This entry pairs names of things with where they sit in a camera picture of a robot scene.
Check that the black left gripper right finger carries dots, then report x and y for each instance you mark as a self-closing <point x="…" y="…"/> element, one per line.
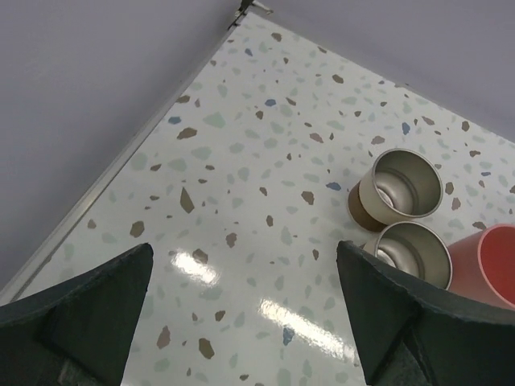
<point x="409" y="332"/>

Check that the red plastic cup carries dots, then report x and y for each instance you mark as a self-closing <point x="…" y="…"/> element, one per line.
<point x="483" y="266"/>

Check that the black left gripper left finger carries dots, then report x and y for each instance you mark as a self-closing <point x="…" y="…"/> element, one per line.
<point x="80" y="331"/>

